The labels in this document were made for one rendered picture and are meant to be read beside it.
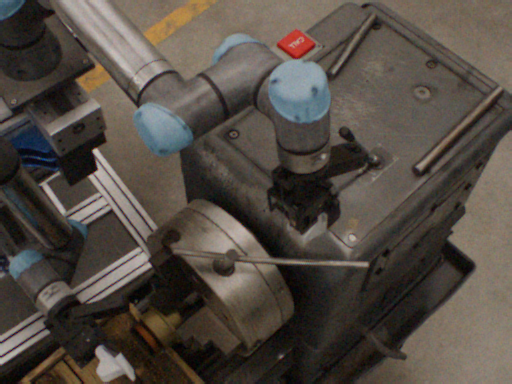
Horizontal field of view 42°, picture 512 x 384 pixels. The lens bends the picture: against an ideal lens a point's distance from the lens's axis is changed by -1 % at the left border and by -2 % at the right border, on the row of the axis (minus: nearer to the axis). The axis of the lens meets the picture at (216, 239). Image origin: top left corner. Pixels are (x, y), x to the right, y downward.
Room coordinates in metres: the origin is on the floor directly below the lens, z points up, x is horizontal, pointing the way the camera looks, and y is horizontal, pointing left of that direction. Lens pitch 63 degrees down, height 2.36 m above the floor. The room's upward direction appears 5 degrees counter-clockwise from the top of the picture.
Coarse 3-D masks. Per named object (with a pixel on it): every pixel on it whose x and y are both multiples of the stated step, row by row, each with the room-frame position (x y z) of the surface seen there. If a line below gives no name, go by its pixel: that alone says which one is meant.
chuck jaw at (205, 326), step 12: (204, 312) 0.49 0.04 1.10; (192, 324) 0.47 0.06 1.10; (204, 324) 0.46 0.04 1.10; (216, 324) 0.46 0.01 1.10; (180, 336) 0.44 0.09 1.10; (192, 336) 0.44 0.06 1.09; (204, 336) 0.44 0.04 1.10; (216, 336) 0.44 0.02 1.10; (228, 336) 0.43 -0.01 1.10; (204, 348) 0.42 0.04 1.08; (216, 348) 0.42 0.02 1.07; (228, 348) 0.41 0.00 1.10; (240, 348) 0.42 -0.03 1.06
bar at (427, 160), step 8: (496, 88) 0.84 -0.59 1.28; (488, 96) 0.82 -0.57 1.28; (496, 96) 0.82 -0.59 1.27; (480, 104) 0.80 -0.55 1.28; (488, 104) 0.80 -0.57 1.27; (472, 112) 0.79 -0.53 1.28; (480, 112) 0.79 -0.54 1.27; (464, 120) 0.77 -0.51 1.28; (472, 120) 0.77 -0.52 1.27; (456, 128) 0.75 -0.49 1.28; (464, 128) 0.75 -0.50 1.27; (448, 136) 0.73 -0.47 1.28; (456, 136) 0.73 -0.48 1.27; (440, 144) 0.72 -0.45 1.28; (448, 144) 0.72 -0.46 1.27; (432, 152) 0.70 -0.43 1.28; (440, 152) 0.70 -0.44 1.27; (424, 160) 0.68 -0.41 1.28; (432, 160) 0.68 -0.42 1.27; (416, 168) 0.67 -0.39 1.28; (424, 168) 0.67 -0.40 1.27
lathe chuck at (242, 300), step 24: (192, 216) 0.64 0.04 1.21; (192, 240) 0.58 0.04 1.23; (216, 240) 0.57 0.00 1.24; (192, 264) 0.53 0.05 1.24; (240, 264) 0.53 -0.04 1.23; (216, 288) 0.48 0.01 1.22; (240, 288) 0.49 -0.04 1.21; (264, 288) 0.49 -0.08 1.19; (192, 312) 0.55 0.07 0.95; (216, 312) 0.48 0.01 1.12; (240, 312) 0.45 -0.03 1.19; (264, 312) 0.46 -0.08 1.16; (240, 336) 0.42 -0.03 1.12; (264, 336) 0.43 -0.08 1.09
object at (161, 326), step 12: (156, 312) 0.49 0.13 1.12; (144, 324) 0.47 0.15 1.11; (156, 324) 0.46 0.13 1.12; (168, 324) 0.46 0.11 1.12; (180, 324) 0.47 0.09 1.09; (144, 336) 0.44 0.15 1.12; (156, 336) 0.44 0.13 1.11; (168, 336) 0.44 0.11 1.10; (144, 348) 0.44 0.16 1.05; (156, 348) 0.42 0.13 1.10
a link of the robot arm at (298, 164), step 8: (328, 144) 0.53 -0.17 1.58; (280, 152) 0.53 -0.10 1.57; (320, 152) 0.52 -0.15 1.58; (328, 152) 0.53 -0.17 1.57; (280, 160) 0.53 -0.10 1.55; (288, 160) 0.52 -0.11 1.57; (296, 160) 0.51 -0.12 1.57; (304, 160) 0.51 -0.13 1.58; (312, 160) 0.51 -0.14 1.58; (320, 160) 0.51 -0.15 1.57; (288, 168) 0.52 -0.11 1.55; (296, 168) 0.51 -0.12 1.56; (304, 168) 0.51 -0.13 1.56; (312, 168) 0.51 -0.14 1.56
